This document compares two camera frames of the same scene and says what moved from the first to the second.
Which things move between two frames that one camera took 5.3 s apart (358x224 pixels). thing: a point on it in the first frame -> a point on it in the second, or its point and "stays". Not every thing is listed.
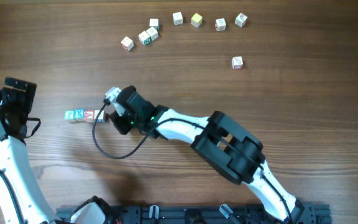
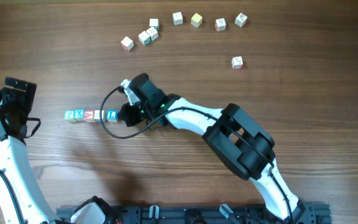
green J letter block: x=69 y=114 stays
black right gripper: x=117 y=120 -> x=128 y=117
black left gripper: x=27 y=99 stays
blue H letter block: x=101 y=117 stays
